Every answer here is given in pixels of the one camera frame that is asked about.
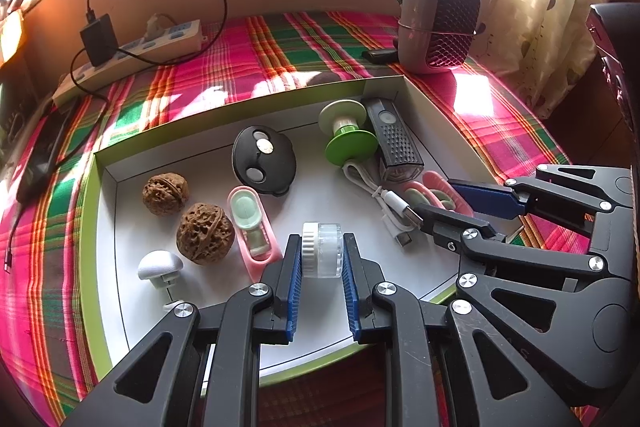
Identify white usb cable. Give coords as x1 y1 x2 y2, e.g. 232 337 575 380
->
342 159 424 249

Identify pink green nail clipper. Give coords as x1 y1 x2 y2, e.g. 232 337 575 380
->
227 185 283 283

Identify clear silver round jar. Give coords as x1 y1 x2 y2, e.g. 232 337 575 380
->
300 221 344 279

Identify black bike light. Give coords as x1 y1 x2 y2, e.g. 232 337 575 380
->
362 98 424 183

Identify brown walnut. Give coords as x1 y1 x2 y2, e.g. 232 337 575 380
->
142 172 190 217
176 202 235 265

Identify white mushroom knob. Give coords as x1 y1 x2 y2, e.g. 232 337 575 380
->
137 249 183 312

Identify green white spool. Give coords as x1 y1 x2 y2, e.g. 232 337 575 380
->
318 100 378 167

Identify black round three-button device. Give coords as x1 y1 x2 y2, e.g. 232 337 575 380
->
231 126 296 197

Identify green white shallow box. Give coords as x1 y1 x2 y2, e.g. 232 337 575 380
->
79 75 496 379

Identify cream dotted curtain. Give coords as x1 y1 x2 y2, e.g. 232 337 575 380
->
471 0 608 119

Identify small black cylinder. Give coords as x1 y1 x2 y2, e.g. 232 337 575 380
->
361 49 398 65

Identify plaid bed cloth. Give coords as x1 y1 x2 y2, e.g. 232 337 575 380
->
1 11 570 426

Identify black power bank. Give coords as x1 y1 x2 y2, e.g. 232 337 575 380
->
16 109 70 206

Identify white power strip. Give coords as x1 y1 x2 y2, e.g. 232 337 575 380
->
52 20 207 107

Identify black charger adapter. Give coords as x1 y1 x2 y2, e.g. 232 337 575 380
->
80 10 118 67

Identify black charger cable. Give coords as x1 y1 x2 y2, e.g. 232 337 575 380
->
3 0 229 273

